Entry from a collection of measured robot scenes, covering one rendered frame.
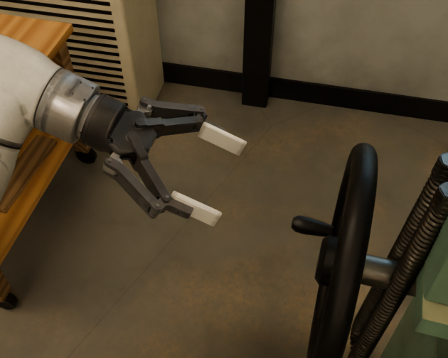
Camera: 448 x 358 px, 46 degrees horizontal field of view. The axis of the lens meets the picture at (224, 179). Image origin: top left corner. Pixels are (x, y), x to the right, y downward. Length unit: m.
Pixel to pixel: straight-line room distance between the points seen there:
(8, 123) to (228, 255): 1.00
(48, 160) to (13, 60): 0.97
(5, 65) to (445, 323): 0.58
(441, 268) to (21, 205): 1.26
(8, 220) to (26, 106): 0.87
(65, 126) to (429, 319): 0.49
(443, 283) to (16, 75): 0.55
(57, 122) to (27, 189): 0.91
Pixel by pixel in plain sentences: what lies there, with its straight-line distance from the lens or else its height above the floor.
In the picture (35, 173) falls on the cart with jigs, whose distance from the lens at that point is 1.66.
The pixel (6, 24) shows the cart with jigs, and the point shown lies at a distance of 1.63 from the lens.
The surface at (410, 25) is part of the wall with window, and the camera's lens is 1.90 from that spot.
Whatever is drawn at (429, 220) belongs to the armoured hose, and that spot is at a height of 0.93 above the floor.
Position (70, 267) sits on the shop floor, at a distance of 1.65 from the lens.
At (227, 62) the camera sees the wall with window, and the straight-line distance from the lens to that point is 2.05.
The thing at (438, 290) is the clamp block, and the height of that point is 0.90.
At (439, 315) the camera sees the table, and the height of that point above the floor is 0.87.
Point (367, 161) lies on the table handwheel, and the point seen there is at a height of 0.95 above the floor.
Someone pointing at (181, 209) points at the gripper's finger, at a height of 0.81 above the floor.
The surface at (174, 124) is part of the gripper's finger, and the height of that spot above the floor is 0.83.
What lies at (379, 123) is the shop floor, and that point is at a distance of 2.06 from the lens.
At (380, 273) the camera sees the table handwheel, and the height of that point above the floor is 0.82.
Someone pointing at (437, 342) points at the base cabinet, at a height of 0.59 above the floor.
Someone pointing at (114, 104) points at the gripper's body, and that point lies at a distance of 0.73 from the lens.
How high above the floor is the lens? 1.35
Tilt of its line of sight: 49 degrees down
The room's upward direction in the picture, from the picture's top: straight up
